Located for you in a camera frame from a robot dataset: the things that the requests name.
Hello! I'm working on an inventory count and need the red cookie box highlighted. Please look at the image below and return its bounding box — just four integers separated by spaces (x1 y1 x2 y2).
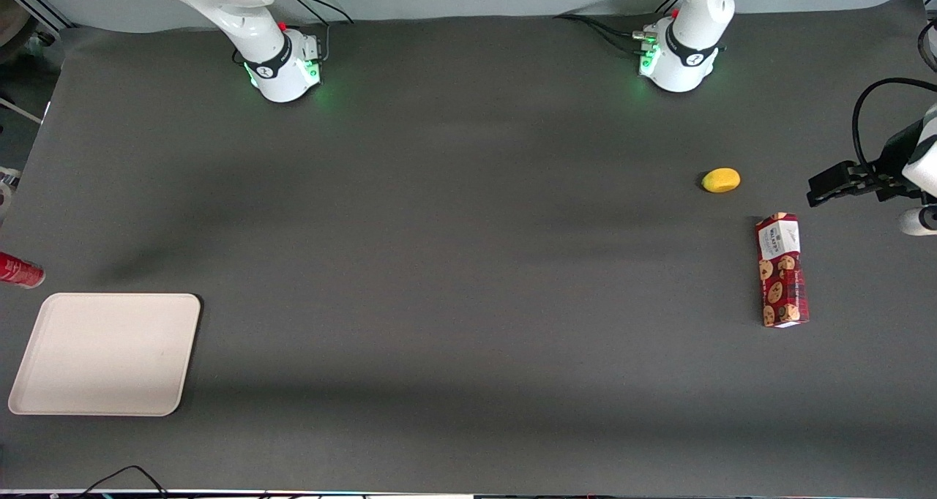
755 212 811 329

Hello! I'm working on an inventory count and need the black cable at table corner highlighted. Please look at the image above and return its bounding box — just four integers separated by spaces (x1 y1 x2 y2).
917 0 937 74

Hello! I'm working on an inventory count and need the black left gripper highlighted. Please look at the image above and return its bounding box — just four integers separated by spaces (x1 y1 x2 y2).
807 119 925 208

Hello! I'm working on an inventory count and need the black arm base cable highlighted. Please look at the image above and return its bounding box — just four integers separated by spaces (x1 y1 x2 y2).
553 0 684 55
232 0 357 66

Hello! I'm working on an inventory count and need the aluminium frame profile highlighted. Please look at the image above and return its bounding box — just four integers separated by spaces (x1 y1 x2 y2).
0 0 75 33

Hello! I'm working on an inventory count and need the black looped wrist cable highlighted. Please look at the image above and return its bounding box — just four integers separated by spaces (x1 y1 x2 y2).
851 78 937 172

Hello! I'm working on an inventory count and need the black left arm base cable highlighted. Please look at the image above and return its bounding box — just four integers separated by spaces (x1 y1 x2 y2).
553 0 684 55

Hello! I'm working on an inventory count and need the thin black table edge cable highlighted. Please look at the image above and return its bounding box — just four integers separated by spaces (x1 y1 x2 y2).
73 465 171 499

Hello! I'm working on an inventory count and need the yellow lemon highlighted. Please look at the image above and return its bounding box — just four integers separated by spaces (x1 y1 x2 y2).
701 168 742 194

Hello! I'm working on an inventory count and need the red coke bottle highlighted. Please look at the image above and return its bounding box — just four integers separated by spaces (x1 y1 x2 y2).
0 252 46 290

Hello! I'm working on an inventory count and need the beige plastic tray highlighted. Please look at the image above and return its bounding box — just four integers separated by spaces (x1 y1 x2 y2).
8 293 202 417

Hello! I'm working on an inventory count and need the black right arm base cable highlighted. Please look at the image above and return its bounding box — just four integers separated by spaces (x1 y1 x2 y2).
232 0 357 66

